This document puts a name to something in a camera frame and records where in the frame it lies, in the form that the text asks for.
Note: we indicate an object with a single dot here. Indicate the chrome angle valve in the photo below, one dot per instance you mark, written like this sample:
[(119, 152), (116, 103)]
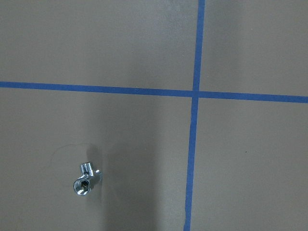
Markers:
[(90, 177)]

